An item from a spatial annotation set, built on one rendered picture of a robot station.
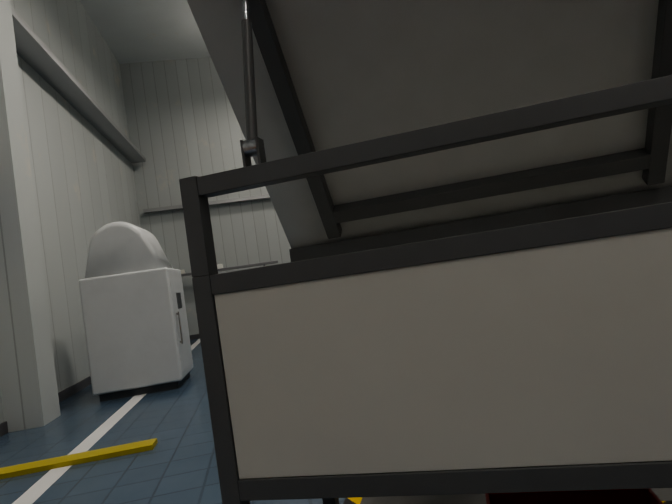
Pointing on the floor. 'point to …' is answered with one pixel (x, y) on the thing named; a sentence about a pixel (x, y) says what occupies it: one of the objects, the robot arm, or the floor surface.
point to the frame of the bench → (446, 249)
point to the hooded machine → (133, 315)
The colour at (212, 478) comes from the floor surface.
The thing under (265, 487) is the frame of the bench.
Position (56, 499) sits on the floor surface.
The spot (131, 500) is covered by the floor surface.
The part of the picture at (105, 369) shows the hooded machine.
